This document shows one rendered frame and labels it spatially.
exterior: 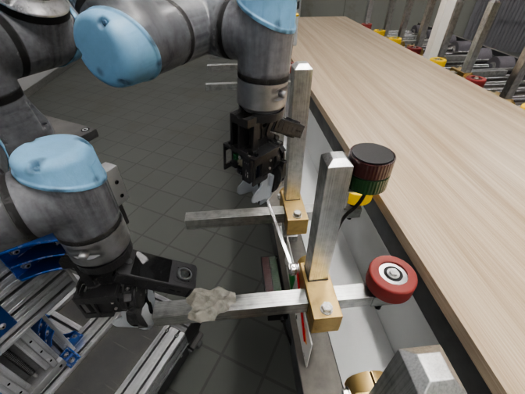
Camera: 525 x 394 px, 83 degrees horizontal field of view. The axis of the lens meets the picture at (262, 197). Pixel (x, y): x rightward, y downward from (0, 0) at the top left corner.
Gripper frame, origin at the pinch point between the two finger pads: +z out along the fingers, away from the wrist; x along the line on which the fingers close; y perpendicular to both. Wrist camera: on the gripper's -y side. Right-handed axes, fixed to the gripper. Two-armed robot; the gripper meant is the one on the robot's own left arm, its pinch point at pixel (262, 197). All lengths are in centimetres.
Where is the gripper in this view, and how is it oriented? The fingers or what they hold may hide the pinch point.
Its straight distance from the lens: 59.8
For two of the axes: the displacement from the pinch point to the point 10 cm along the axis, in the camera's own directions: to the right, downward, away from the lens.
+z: -0.6, 7.6, 6.5
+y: -6.6, 4.6, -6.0
